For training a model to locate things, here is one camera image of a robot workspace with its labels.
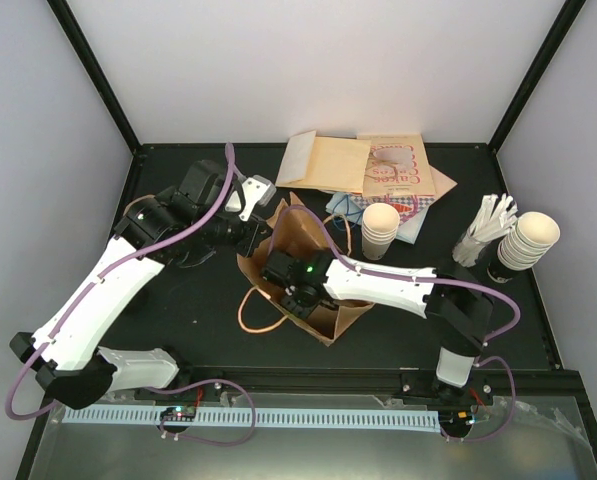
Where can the blue checkered paper bag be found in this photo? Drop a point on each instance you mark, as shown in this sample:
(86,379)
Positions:
(408,206)

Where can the right black frame post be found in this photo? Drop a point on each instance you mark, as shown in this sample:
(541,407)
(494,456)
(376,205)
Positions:
(554,38)

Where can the brown paper bag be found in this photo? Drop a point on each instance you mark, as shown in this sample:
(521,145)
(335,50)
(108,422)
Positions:
(299,236)

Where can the cakes printed paper bag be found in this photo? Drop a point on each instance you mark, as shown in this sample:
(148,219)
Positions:
(397,166)

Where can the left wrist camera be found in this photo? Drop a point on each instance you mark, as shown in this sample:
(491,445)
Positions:
(247,194)

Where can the brown cardboard cup carrier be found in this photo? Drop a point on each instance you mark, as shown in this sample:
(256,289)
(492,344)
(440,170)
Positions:
(136,207)

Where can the yellow padded envelope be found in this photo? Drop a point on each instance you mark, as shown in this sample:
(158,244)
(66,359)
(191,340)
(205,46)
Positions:
(324,163)

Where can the white paper cup stack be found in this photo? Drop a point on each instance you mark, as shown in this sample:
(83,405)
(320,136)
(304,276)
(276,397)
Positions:
(380,224)

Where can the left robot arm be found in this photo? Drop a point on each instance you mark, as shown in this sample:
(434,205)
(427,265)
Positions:
(212,207)

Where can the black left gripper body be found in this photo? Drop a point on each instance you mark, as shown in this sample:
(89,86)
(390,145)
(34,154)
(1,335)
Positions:
(247,243)

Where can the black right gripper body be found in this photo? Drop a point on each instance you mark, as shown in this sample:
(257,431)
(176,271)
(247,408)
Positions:
(303,307)

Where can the white lid stack on sleeve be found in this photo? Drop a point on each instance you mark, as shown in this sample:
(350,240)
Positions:
(532,236)

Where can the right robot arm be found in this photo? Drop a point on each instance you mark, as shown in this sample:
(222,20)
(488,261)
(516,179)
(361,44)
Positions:
(450,300)

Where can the black frame post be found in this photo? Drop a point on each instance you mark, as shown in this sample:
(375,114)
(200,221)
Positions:
(554,38)
(80,45)

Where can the jar of white stirrers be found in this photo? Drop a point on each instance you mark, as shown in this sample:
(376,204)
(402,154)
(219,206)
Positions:
(495,218)

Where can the light blue cable duct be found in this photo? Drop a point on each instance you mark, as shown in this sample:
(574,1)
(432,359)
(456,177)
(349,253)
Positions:
(145,415)

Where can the tan flat paper bag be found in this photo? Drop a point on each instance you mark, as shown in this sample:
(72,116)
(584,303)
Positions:
(442,183)

